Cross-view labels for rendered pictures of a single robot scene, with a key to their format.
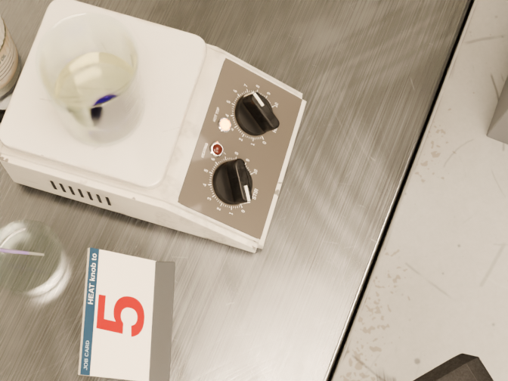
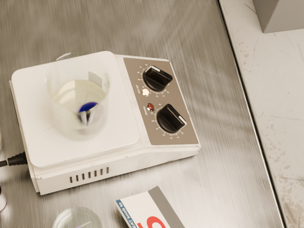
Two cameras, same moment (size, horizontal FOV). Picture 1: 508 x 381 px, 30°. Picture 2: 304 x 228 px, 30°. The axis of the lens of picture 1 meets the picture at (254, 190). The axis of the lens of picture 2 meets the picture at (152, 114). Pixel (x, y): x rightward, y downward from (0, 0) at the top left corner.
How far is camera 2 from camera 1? 0.21 m
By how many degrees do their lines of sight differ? 15
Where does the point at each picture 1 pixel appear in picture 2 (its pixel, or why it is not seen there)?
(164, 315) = (172, 216)
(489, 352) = not seen: outside the picture
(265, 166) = (176, 104)
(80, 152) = (85, 146)
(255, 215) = (188, 131)
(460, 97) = (238, 22)
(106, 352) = not seen: outside the picture
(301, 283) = (228, 157)
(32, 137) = (53, 153)
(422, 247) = (273, 103)
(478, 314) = not seen: outside the picture
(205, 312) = (191, 202)
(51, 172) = (71, 170)
